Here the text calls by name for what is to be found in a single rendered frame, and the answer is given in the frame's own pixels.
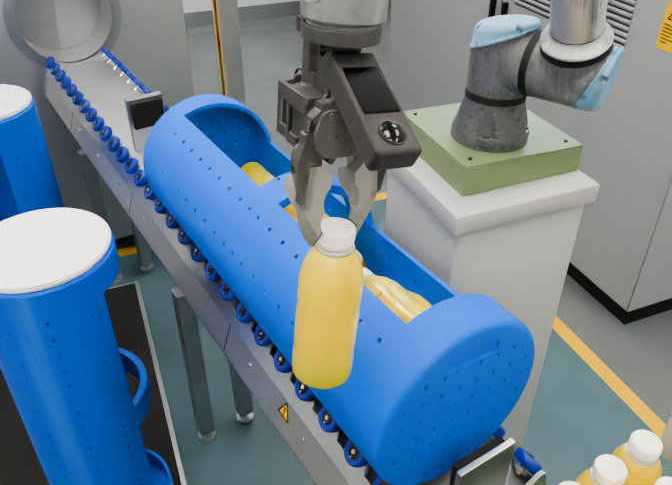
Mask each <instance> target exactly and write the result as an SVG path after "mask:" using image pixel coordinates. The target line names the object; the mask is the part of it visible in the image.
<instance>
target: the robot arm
mask: <svg viewBox="0 0 672 485"><path fill-rule="evenodd" d="M607 3H608V0H550V22H549V25H547V26H546V27H545V28H544V30H540V28H541V24H540V23H541V21H540V19H539V18H537V17H534V16H529V15H500V16H493V17H489V18H486V19H483V20H481V21H480V22H478V23H477V24H476V26H475V28H474V31H473V37H472V42H471V44H470V47H471V49H470V57H469V64H468V72H467V79H466V87H465V94H464V98H463V100H462V102H461V104H460V107H459V109H458V112H457V114H456V116H455V117H454V118H453V120H452V125H451V136H452V138H453V139H454V140H455V141H456V142H458V143H459V144H461V145H463V146H465V147H468V148H471V149H474V150H478V151H483V152H493V153H503V152H511V151H515V150H518V149H520V148H522V147H524V146H525V145H526V144H527V141H528V136H529V125H528V118H527V110H526V97H527V96H530V97H534V98H537V99H541V100H545V101H549V102H553V103H556V104H560V105H564V106H568V107H571V108H572V109H580V110H584V111H594V110H597V109H598V108H599V107H600V106H601V105H602V104H603V102H604V101H605V99H606V98H607V96H608V94H609V93H610V91H611V89H612V87H613V85H614V83H615V80H616V78H617V76H618V74H619V71H620V69H621V66H622V63H623V60H624V56H625V49H624V47H621V46H620V45H619V44H616V45H613V41H614V32H613V29H612V27H611V26H610V25H609V24H608V23H607V22H606V12H607ZM387 8H388V0H300V14H301V15H297V28H296V30H297V31H299V32H301V33H300V36H301V37H302V38H303V54H302V68H297V69H296V70H295V73H294V76H293V78H291V79H279V80H278V99H277V128H276V131H277V132H279V133H280V134H281V135H282V136H284V137H285V138H286V141H287V142H288V143H290V144H291V145H292V146H293V147H294V148H293V150H292V153H291V160H290V167H291V174H290V175H288V176H287V177H286V180H285V193H286V195H287V197H288V199H289V200H290V202H291V204H292V205H293V207H294V209H295V210H296V213H297V219H298V224H299V228H300V231H301V233H302V235H303V237H304V239H305V241H306V242H307V244H308V245H309V246H311V247H312V246H314V245H315V244H316V242H317V241H318V240H319V238H320V237H321V236H322V234H323V231H322V230H321V221H322V218H323V216H324V214H325V211H324V199H325V197H326V195H327V193H328V191H329V190H330V189H331V185H332V181H333V176H332V175H331V174H330V173H329V172H328V171H327V170H325V169H324V168H323V167H322V157H323V160H324V161H326V162H327V163H328V164H330V165H331V164H333V163H334V162H335V160H336V159H337V158H342V157H347V165H346V166H340V167H339V168H338V178H339V182H340V184H341V186H342V188H343V189H344V191H345V192H346V194H347V195H348V197H349V203H350V207H351V209H350V214H349V217H348V218H347V220H349V221H351V222H352V223H353V224H354V225H355V227H356V234H357V233H358V231H359V229H360V228H361V226H362V224H363V222H364V221H365V219H366V217H367V215H368V213H369V212H370V210H371V208H372V206H373V204H374V201H375V198H376V195H377V192H379V191H380V189H381V186H382V183H383V179H384V176H385V173H386V170H388V169H397V168H406V167H412V166H413V165H414V164H415V162H416V161H417V159H418V158H419V156H420V155H421V153H422V151H423V148H422V145H421V143H420V142H419V140H418V138H417V136H416V134H415V132H414V130H413V128H412V126H411V124H410V123H409V121H408V119H407V117H406V115H405V113H404V111H403V109H402V107H401V105H400V104H399V102H398V100H397V98H396V96H395V94H394V92H393V90H392V88H391V86H390V85H389V83H388V81H387V79H386V77H385V75H384V73H383V71H382V69H381V67H380V66H379V64H378V62H377V60H376V58H375V56H374V54H373V53H361V48H367V47H373V46H376V45H378V44H380V43H381V35H382V25H381V24H382V23H383V22H385V21H386V17H387ZM299 69H300V70H302V73H301V74H297V72H298V70H299ZM295 83H300V84H295ZM282 97H283V103H282ZM281 110H282V121H281Z"/></svg>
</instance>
